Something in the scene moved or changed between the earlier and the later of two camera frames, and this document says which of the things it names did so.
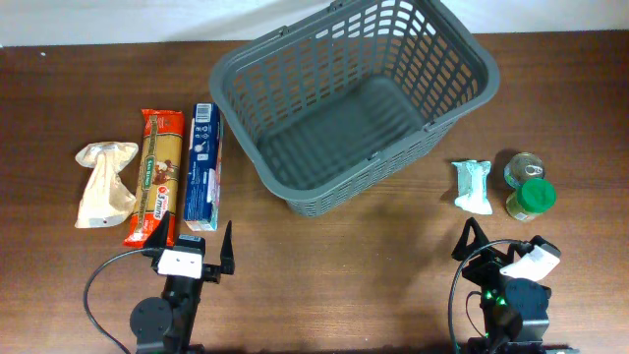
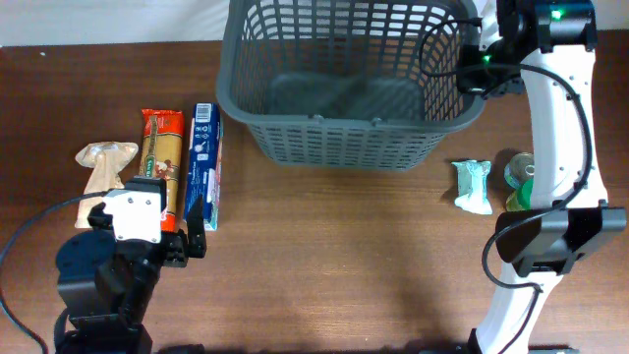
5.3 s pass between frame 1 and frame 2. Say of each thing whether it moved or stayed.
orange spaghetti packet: stayed
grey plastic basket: moved
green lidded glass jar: stayed
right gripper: moved
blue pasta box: stayed
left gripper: moved
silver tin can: stayed
